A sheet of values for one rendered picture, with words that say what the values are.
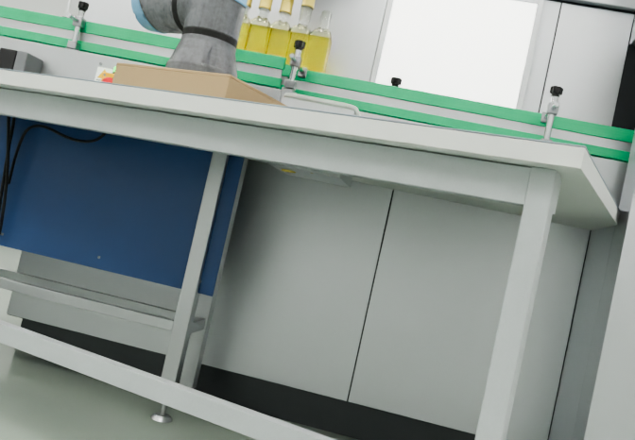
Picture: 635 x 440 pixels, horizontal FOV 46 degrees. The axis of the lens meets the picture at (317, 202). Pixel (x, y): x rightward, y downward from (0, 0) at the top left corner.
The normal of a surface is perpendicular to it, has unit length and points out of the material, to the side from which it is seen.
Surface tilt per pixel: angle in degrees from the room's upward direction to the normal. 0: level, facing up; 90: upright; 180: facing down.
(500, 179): 90
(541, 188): 90
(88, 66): 90
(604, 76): 90
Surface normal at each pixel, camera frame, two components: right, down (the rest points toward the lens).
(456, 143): -0.44, -0.14
